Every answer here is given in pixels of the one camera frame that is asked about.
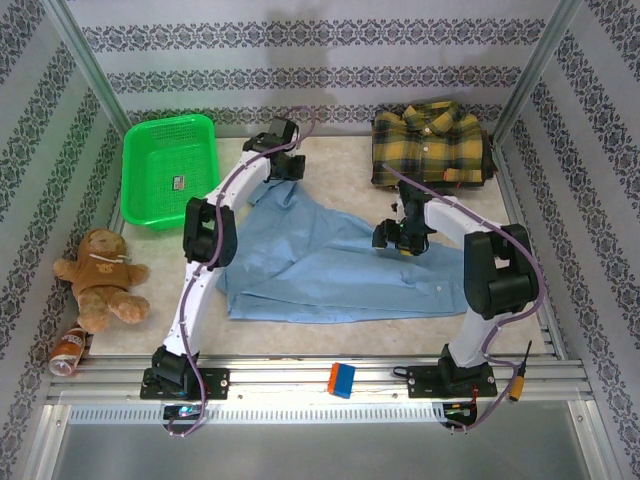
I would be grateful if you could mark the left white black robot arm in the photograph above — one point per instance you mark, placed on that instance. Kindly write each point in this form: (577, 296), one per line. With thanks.
(207, 235)

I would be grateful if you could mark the green plastic basket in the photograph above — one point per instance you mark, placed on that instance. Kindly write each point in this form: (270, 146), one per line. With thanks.
(160, 170)

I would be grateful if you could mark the aluminium mounting rail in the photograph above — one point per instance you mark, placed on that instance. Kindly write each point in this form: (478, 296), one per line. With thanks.
(290, 380)

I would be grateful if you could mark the small label card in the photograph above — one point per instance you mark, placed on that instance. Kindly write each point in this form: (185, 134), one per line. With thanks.
(179, 183)

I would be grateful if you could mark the blue orange block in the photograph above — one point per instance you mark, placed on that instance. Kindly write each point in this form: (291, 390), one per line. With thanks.
(342, 380)

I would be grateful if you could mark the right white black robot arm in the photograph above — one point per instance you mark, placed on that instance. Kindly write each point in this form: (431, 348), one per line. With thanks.
(500, 285)

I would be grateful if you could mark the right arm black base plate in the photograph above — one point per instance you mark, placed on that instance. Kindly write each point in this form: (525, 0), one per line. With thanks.
(425, 382)

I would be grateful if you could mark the yellow plaid folded shirt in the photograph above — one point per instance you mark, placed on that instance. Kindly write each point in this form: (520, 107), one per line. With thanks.
(435, 145)

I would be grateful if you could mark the brown labelled bottle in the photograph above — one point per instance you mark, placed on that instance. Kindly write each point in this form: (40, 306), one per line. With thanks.
(67, 352)

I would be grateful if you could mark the brown teddy bear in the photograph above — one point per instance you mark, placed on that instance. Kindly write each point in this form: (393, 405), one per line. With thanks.
(100, 280)

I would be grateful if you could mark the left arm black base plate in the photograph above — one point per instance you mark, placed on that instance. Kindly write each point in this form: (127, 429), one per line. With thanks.
(212, 382)

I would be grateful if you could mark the light blue long sleeve shirt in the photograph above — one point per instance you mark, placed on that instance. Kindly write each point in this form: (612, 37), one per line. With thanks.
(325, 280)

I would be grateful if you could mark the aluminium frame post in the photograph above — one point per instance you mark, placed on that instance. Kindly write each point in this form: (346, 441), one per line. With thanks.
(92, 70)
(537, 70)

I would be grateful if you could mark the dark folded garment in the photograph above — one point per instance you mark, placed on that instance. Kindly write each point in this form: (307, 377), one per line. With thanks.
(489, 160)

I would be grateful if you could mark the small circuit board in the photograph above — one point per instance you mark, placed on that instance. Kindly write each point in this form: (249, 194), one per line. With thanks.
(184, 411)
(460, 410)

